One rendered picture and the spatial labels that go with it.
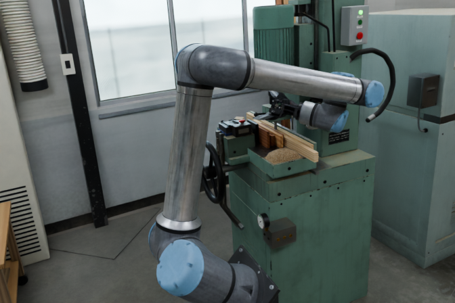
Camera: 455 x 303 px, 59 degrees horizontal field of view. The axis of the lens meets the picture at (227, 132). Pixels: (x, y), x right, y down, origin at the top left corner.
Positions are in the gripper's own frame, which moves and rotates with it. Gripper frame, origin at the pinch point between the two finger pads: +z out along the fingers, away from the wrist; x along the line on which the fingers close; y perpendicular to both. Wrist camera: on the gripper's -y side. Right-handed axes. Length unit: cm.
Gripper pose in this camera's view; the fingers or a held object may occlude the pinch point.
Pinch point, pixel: (256, 100)
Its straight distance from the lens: 166.7
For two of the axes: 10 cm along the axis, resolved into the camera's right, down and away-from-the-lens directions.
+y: -4.3, 1.2, -8.9
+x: -1.8, 9.6, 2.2
